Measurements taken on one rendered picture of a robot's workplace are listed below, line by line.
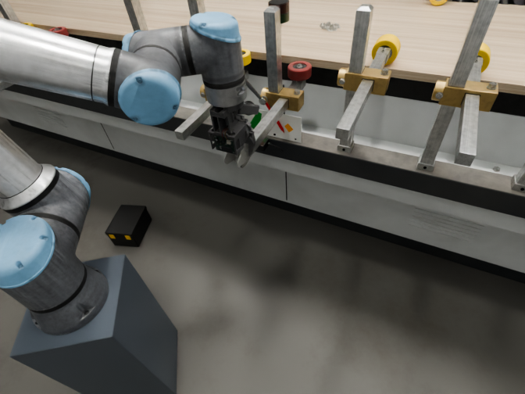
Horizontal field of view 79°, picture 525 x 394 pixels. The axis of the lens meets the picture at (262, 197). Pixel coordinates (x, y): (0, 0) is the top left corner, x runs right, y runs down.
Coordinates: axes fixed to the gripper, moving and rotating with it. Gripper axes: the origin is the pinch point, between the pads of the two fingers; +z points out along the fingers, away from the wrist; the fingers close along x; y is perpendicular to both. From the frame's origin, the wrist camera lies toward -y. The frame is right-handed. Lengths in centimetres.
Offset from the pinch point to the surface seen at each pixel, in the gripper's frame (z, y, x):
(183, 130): -0.8, -6.0, -23.8
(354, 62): -17.4, -29.6, 20.5
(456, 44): -8, -75, 45
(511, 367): 83, -14, 98
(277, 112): -3.3, -20.6, 1.5
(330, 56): -8, -53, 7
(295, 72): -7.7, -38.5, 0.2
